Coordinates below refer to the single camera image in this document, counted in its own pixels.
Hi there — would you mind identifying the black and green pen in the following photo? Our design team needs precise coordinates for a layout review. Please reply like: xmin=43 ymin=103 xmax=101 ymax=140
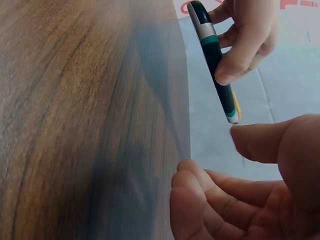
xmin=186 ymin=0 xmax=240 ymax=125

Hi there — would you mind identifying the person's left hand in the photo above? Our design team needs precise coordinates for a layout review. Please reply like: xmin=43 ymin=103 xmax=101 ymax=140
xmin=206 ymin=0 xmax=280 ymax=86

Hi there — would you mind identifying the person's right hand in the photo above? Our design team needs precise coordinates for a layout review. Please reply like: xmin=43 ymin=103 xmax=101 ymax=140
xmin=169 ymin=113 xmax=320 ymax=240

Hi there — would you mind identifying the small yellow piece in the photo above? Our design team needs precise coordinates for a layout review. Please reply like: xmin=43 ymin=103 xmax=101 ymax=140
xmin=231 ymin=90 xmax=243 ymax=120

